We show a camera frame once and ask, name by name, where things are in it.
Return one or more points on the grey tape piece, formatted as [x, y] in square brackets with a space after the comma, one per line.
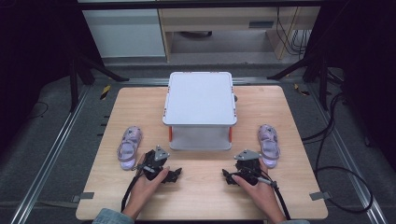
[320, 196]
[83, 196]

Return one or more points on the black metal stand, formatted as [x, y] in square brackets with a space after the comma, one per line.
[74, 81]
[322, 84]

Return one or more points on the person's left hand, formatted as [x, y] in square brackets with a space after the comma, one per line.
[144, 193]

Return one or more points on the metal floor rail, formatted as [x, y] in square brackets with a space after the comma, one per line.
[49, 155]
[348, 155]

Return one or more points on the white cabinet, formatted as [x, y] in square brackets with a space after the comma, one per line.
[124, 34]

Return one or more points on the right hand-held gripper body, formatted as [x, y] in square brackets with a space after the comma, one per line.
[249, 165]

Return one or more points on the purple child sandal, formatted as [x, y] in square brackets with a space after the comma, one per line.
[129, 146]
[268, 144]

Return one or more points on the yellow black tape strip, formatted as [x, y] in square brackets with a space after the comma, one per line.
[105, 92]
[300, 89]

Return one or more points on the wooden desk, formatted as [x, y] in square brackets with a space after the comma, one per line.
[218, 18]

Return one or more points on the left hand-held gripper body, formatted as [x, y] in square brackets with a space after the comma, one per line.
[154, 163]

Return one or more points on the person's right hand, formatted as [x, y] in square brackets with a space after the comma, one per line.
[264, 197]

